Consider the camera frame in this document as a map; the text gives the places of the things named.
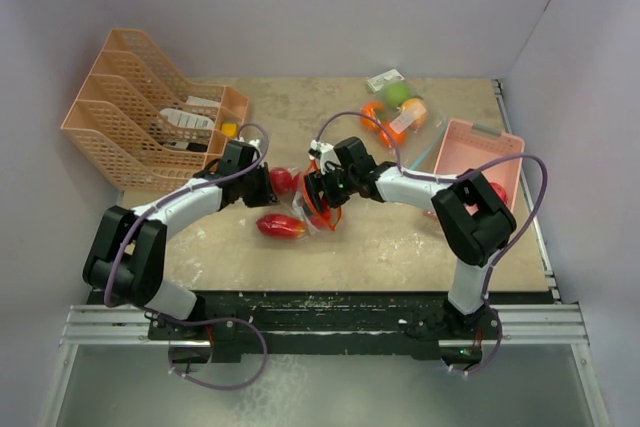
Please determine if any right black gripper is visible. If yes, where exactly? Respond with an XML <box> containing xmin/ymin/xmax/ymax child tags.
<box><xmin>304</xmin><ymin>164</ymin><xmax>358</xmax><ymax>217</ymax></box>

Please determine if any zip bag of red apples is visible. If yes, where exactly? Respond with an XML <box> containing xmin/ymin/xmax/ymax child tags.
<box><xmin>255</xmin><ymin>161</ymin><xmax>342</xmax><ymax>240</ymax></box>

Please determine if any zip bag of mixed fruit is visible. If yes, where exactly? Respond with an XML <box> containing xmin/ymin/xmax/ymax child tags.
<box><xmin>359</xmin><ymin>79</ymin><xmax>448</xmax><ymax>170</ymax></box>

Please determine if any pink perforated plastic basket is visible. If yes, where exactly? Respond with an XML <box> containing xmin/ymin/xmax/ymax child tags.
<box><xmin>434</xmin><ymin>119</ymin><xmax>525</xmax><ymax>212</ymax></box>

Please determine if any red fake apple one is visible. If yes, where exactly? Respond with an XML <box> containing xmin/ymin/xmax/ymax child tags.
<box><xmin>490</xmin><ymin>182</ymin><xmax>509</xmax><ymax>205</ymax></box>

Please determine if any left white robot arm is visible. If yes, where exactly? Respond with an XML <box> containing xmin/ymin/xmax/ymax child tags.
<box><xmin>82</xmin><ymin>139</ymin><xmax>277</xmax><ymax>339</ymax></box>

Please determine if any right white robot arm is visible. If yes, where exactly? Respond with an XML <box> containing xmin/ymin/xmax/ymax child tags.
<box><xmin>303</xmin><ymin>137</ymin><xmax>516</xmax><ymax>338</ymax></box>

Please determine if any yellow eraser block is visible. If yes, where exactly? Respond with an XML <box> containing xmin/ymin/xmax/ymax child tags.
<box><xmin>220</xmin><ymin>122</ymin><xmax>239</xmax><ymax>138</ymax></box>

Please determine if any white packet in organizer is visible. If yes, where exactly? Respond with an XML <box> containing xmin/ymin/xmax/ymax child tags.
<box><xmin>160</xmin><ymin>96</ymin><xmax>221</xmax><ymax>131</ymax></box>

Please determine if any small white red box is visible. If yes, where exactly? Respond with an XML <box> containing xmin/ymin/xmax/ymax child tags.
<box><xmin>366</xmin><ymin>69</ymin><xmax>404</xmax><ymax>94</ymax></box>

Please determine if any orange desk file organizer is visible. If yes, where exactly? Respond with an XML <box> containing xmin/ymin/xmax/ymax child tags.
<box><xmin>61</xmin><ymin>28</ymin><xmax>249</xmax><ymax>192</ymax></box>

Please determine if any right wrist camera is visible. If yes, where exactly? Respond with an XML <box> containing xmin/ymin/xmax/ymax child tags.
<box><xmin>306</xmin><ymin>139</ymin><xmax>341</xmax><ymax>174</ymax></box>

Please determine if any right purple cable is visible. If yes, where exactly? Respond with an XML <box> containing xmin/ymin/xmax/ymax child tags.
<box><xmin>314</xmin><ymin>111</ymin><xmax>549</xmax><ymax>378</ymax></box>

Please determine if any purple cable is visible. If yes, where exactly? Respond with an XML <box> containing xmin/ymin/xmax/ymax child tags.
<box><xmin>314</xmin><ymin>111</ymin><xmax>549</xmax><ymax>378</ymax></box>
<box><xmin>103</xmin><ymin>122</ymin><xmax>271</xmax><ymax>391</ymax></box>

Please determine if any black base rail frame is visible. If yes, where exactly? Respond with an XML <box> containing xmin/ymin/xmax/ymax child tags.
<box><xmin>59</xmin><ymin>289</ymin><xmax>586</xmax><ymax>363</ymax></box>

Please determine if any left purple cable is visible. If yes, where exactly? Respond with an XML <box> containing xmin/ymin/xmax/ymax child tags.
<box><xmin>103</xmin><ymin>122</ymin><xmax>271</xmax><ymax>391</ymax></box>

